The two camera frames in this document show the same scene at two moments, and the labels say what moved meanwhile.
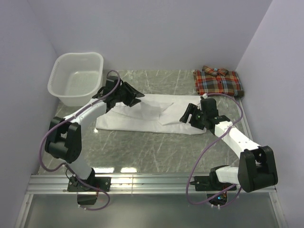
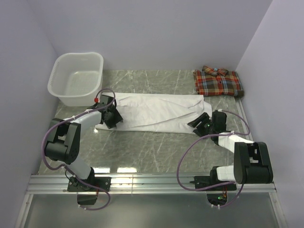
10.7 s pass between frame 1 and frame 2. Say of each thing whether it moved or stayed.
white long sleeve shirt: stayed
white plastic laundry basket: stayed
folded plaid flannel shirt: stayed
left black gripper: moved
